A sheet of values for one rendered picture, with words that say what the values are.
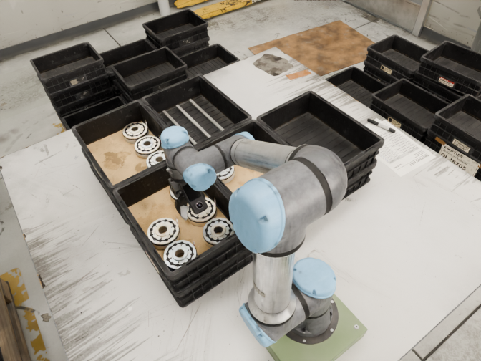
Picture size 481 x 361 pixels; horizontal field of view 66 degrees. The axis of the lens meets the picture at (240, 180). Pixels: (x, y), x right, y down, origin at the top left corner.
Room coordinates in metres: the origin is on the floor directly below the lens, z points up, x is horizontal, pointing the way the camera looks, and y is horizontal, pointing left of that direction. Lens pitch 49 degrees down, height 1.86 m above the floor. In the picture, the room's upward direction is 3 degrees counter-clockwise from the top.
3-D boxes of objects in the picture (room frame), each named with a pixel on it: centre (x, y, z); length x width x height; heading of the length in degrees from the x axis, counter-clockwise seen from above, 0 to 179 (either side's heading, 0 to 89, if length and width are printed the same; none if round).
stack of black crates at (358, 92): (2.10, -0.83, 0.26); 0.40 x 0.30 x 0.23; 33
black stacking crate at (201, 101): (1.22, 0.17, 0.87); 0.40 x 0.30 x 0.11; 34
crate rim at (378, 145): (1.06, -0.30, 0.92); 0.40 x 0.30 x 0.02; 34
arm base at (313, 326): (0.44, -0.18, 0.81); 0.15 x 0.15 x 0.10
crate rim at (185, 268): (0.72, 0.20, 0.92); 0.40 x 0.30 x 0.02; 34
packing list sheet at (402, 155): (1.18, -0.68, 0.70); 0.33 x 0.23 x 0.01; 33
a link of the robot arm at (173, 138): (0.76, 0.17, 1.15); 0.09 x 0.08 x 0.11; 32
